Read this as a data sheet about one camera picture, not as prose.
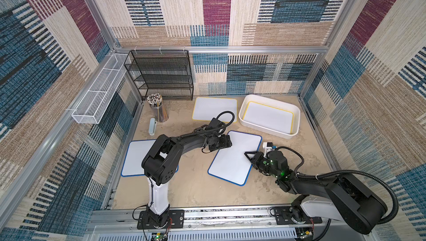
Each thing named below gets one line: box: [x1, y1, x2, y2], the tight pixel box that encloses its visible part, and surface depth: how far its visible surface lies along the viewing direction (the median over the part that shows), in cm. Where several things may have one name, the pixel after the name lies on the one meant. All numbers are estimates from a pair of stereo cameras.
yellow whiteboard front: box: [241, 101, 294, 135], surface depth 111 cm
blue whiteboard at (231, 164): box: [207, 130, 263, 187], surface depth 90 cm
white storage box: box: [238, 94, 301, 140], surface depth 111 cm
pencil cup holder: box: [146, 92, 170, 123], surface depth 99 cm
